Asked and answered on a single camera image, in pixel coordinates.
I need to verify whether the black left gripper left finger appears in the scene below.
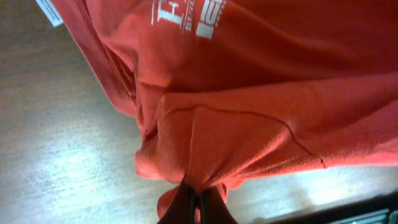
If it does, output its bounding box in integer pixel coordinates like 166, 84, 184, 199
157, 182, 195, 224

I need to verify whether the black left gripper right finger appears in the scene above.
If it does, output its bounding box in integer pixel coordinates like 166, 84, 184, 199
199, 187, 237, 224

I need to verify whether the orange red printed t-shirt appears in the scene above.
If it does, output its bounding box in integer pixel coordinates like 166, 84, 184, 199
54, 0, 397, 223

